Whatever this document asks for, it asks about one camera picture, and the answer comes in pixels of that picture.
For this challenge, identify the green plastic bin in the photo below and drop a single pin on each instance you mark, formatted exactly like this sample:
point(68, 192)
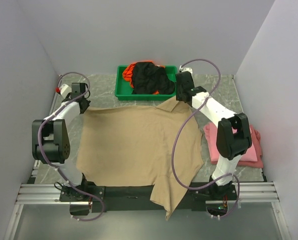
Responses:
point(123, 90)

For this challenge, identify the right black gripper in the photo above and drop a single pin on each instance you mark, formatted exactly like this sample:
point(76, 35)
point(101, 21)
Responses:
point(178, 98)

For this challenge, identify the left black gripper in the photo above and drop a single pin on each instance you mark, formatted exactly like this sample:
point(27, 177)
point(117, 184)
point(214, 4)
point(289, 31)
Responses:
point(88, 102)

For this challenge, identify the orange t shirt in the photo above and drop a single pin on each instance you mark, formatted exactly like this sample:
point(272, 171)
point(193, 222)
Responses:
point(127, 73)

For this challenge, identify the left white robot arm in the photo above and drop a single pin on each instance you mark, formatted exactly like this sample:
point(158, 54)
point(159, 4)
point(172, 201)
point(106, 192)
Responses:
point(51, 143)

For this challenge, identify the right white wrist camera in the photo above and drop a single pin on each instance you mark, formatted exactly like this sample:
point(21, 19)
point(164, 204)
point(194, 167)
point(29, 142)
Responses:
point(183, 68)

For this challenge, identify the light pink folded t shirt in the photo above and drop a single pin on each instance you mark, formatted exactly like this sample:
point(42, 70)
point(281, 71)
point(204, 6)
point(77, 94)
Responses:
point(210, 131)

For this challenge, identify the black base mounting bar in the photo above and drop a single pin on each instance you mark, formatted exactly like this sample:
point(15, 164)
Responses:
point(133, 198)

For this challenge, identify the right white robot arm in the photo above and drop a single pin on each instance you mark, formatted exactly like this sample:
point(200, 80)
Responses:
point(233, 136)

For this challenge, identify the beige t shirt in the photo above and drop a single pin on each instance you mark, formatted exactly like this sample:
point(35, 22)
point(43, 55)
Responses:
point(131, 146)

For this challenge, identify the black t shirt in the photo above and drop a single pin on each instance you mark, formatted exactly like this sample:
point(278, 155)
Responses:
point(164, 84)

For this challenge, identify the dark pink folded t shirt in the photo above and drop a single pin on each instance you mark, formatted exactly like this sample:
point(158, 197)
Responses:
point(256, 140)

